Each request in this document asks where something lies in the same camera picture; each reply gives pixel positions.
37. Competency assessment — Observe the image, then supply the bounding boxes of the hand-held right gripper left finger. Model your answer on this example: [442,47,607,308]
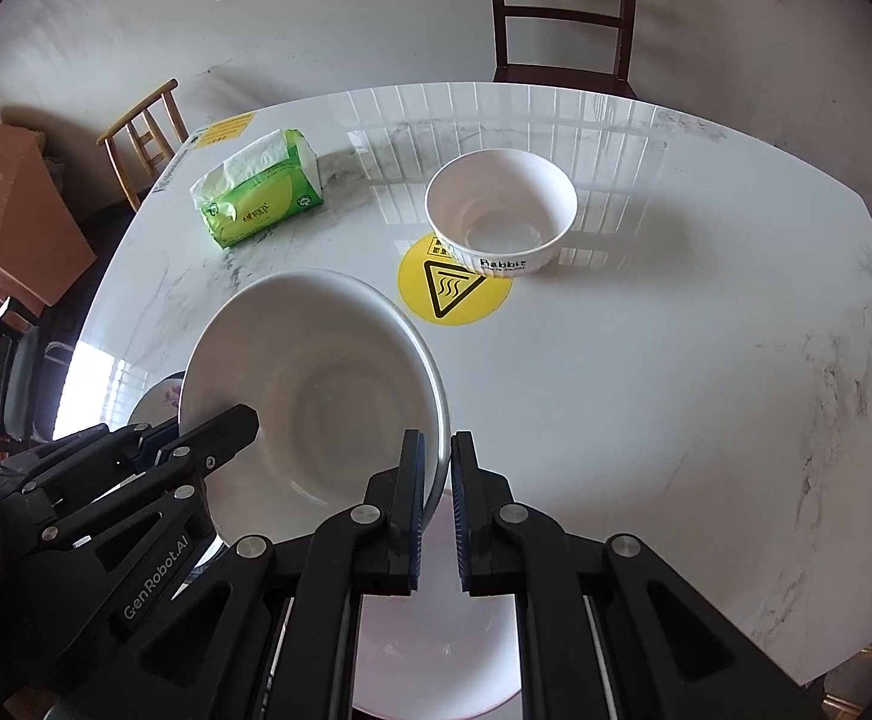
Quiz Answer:
[116,429,428,720]

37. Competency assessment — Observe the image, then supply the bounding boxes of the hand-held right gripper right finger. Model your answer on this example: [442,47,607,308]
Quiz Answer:
[451,431,819,720]

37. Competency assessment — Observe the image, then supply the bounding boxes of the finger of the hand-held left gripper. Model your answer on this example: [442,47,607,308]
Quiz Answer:
[1,424,182,496]
[31,403,260,548]

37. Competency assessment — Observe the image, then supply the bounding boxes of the white bowl with blue stripes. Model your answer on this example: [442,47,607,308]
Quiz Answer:
[178,268,452,541]

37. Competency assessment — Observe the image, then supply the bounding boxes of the white plate with pink flower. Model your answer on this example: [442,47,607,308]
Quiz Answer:
[127,371,523,707]

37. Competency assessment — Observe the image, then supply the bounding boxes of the white bowl with black lettering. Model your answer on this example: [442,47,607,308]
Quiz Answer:
[424,150,579,278]

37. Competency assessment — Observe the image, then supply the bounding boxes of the dark grey chair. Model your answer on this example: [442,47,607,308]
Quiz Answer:
[0,300,77,443]

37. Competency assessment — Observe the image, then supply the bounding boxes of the green tissue pack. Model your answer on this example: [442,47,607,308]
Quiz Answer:
[190,127,326,252]

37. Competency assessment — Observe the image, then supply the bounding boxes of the round yellow warning sticker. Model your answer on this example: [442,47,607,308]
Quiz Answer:
[398,232,516,325]

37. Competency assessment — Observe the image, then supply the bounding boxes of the orange-brown box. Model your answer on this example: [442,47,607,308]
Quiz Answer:
[0,124,99,308]

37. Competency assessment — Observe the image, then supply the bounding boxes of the rectangular yellow warning sticker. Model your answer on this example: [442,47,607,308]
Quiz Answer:
[196,111,257,147]

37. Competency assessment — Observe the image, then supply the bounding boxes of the light wooden chair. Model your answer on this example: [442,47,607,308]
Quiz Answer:
[97,77,189,212]

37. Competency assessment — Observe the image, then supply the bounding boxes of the dark wooden chair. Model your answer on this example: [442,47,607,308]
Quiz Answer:
[484,0,639,100]

